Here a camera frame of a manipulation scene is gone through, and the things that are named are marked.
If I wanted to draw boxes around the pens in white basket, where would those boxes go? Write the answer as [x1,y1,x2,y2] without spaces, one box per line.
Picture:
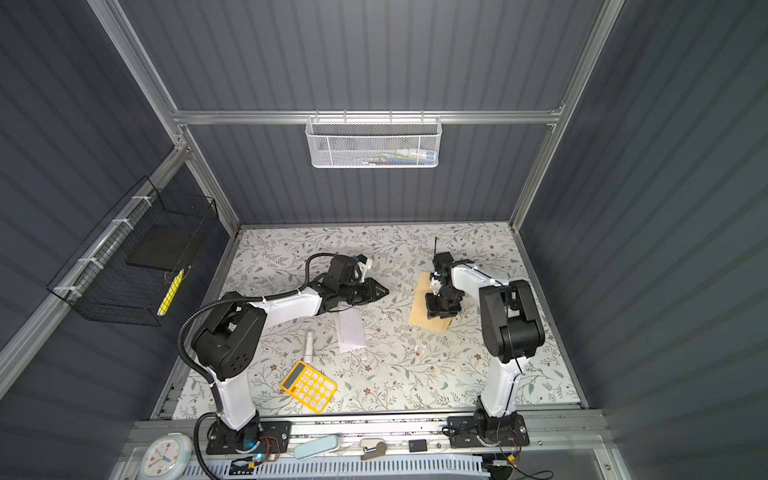
[355,148,438,167]

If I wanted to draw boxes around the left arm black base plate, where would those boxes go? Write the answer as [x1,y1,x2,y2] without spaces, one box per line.
[206,420,293,455]

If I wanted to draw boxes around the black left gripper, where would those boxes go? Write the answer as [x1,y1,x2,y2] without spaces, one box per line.
[338,278,390,306]

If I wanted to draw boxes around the white slotted cable duct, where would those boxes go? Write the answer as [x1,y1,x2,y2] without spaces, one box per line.
[208,454,490,479]

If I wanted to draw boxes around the white glue stick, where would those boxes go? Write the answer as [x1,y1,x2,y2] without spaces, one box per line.
[302,330,315,364]

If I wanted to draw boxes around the small black square block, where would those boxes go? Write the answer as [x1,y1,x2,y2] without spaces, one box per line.
[408,439,428,453]

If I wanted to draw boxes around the yellow highlighter pen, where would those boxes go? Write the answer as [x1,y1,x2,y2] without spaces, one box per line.
[157,269,185,317]

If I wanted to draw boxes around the yellow calculator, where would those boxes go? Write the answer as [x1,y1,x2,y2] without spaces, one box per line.
[280,361,337,414]

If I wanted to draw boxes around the black corrugated cable hose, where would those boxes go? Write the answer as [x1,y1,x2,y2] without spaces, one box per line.
[177,252,343,480]

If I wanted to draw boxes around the manila paper envelope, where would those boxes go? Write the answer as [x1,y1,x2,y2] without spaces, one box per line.
[408,271,455,333]

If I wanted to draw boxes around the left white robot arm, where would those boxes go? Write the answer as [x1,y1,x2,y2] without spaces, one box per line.
[177,253,389,431]

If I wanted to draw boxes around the black wire basket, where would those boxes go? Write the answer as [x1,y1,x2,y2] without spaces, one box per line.
[47,179,219,327]

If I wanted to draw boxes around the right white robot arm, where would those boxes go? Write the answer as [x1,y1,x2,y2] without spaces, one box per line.
[425,252,545,425]

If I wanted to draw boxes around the white paper letter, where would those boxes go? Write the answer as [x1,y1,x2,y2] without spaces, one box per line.
[336,308,367,354]

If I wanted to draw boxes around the small metal latch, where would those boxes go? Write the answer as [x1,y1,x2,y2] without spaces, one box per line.
[359,438,387,461]

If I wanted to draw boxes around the white analog clock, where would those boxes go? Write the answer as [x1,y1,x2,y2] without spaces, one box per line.
[137,433,193,480]

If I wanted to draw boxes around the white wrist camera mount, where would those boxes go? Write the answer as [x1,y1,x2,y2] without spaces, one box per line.
[355,254,373,270]

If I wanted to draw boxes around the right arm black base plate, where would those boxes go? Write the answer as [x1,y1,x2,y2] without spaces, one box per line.
[441,413,530,449]

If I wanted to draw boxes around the white wire mesh basket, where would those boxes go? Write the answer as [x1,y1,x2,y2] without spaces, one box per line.
[305,118,443,169]

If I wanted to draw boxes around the light blue eraser case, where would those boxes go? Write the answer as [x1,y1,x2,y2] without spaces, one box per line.
[293,435,341,460]

